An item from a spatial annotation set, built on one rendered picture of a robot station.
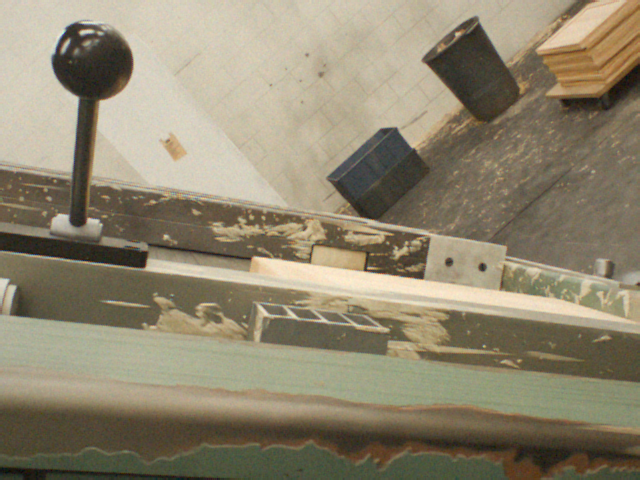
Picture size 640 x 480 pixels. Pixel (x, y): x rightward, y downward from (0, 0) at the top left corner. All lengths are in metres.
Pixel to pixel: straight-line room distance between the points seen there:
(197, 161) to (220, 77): 1.53
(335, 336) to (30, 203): 0.62
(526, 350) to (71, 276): 0.28
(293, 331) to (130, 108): 4.23
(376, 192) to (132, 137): 1.78
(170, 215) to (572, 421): 0.78
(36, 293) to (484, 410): 0.27
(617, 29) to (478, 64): 1.39
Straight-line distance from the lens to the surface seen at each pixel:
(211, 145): 4.53
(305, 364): 0.17
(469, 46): 5.12
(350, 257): 0.96
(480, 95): 5.21
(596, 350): 0.49
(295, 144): 5.97
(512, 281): 1.03
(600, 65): 3.97
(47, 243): 0.38
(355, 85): 6.04
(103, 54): 0.34
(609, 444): 0.17
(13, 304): 0.36
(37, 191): 0.92
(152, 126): 4.54
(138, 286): 0.38
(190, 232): 0.91
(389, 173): 5.05
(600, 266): 0.96
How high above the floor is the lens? 1.36
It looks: 14 degrees down
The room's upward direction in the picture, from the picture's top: 41 degrees counter-clockwise
